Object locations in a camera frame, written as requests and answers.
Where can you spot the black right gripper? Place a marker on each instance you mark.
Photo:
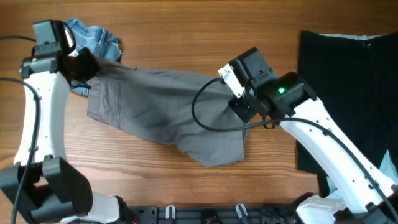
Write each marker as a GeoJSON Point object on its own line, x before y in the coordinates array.
{"type": "Point", "coordinates": [245, 112]}

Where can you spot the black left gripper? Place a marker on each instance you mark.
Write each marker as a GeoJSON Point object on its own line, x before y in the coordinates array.
{"type": "Point", "coordinates": [93, 66]}

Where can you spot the grey cotton shorts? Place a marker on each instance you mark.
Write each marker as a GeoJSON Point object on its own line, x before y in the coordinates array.
{"type": "Point", "coordinates": [160, 105]}

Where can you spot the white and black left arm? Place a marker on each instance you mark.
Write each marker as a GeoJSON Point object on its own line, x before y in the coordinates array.
{"type": "Point", "coordinates": [42, 186]}

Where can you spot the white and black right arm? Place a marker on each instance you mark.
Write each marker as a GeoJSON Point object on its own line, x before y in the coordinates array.
{"type": "Point", "coordinates": [366, 194]}

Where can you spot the folded blue denim shorts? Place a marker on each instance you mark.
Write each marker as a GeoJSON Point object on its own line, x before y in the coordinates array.
{"type": "Point", "coordinates": [100, 42]}

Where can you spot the black shorts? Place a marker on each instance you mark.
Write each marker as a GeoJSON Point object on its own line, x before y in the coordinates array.
{"type": "Point", "coordinates": [356, 79]}

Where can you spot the light blue garment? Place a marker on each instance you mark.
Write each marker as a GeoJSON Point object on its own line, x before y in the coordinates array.
{"type": "Point", "coordinates": [387, 168]}

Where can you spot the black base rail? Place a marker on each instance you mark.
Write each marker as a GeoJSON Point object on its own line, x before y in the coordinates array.
{"type": "Point", "coordinates": [265, 214]}

